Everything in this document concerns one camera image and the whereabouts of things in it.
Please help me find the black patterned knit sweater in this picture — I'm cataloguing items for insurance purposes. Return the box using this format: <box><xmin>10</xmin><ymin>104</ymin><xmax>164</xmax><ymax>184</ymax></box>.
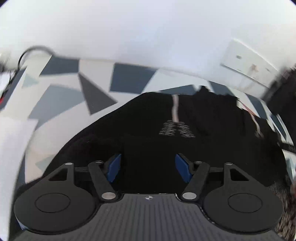
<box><xmin>13</xmin><ymin>87</ymin><xmax>295</xmax><ymax>240</ymax></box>

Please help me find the geometric patterned bed sheet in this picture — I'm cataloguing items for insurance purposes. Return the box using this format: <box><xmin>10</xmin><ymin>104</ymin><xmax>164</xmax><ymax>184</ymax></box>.
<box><xmin>1</xmin><ymin>55</ymin><xmax>292</xmax><ymax>182</ymax></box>

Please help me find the white wall socket plate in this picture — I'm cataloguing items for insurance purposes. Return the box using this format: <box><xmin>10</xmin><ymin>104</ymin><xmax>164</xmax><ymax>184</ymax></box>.
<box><xmin>221</xmin><ymin>39</ymin><xmax>278</xmax><ymax>87</ymax></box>

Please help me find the black cable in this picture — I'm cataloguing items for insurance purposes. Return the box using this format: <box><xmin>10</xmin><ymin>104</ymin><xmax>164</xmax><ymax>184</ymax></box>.
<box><xmin>17</xmin><ymin>46</ymin><xmax>56</xmax><ymax>70</ymax></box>

